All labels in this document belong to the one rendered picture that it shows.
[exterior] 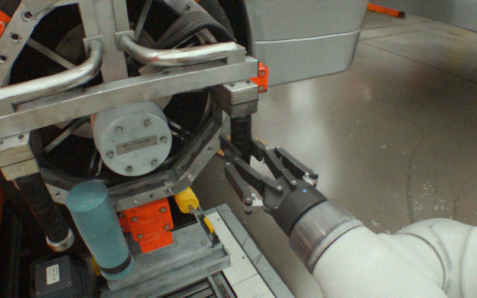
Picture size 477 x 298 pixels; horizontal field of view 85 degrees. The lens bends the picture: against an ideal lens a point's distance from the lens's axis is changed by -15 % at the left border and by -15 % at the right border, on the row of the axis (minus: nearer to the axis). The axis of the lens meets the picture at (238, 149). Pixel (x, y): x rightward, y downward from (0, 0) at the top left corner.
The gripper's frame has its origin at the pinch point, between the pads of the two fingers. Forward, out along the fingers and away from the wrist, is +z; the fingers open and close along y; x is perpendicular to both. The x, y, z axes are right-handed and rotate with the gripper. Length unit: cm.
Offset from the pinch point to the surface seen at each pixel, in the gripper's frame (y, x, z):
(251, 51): 23.2, 4.7, 36.0
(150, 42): -3.8, 8.9, 46.1
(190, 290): -10, -77, 22
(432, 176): 150, -83, 19
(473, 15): 230, 5, 63
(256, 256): 20, -75, 22
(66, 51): -27, 11, 46
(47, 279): -50, -40, 19
